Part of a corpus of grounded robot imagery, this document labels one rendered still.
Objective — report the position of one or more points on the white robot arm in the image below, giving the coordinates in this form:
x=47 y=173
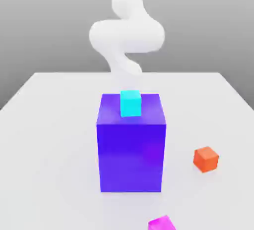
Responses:
x=127 y=35

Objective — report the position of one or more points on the small cyan cube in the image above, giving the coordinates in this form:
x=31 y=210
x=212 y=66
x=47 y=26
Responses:
x=130 y=105

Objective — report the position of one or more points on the small magenta cube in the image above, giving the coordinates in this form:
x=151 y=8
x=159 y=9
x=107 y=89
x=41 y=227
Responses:
x=161 y=224

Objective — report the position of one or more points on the large purple box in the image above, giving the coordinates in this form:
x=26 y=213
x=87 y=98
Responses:
x=131 y=154

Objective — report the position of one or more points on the small orange cube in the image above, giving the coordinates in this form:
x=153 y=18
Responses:
x=205 y=159

